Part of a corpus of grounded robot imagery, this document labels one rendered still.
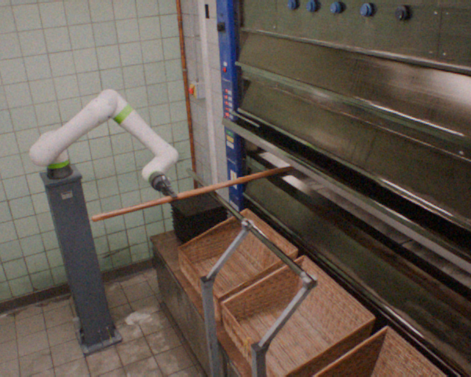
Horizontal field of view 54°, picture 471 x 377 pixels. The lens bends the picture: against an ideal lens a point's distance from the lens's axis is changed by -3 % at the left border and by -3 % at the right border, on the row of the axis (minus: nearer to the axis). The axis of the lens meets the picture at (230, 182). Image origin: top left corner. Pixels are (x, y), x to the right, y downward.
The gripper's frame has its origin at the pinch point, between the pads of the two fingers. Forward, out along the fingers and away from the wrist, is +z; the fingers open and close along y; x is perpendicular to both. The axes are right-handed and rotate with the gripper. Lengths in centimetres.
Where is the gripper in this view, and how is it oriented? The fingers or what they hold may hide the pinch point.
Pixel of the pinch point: (173, 197)
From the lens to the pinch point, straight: 231.5
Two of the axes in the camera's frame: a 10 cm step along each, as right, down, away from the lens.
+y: 0.6, 9.1, 4.2
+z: 4.3, 3.5, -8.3
